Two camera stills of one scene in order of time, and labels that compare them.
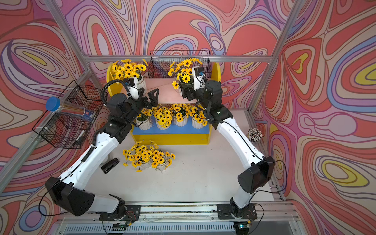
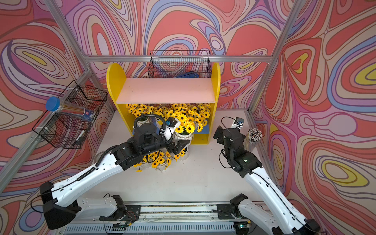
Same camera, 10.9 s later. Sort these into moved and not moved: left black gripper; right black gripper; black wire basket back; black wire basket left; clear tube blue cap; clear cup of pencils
Moved: left black gripper; right black gripper
Not moved: clear cup of pencils; black wire basket back; black wire basket left; clear tube blue cap
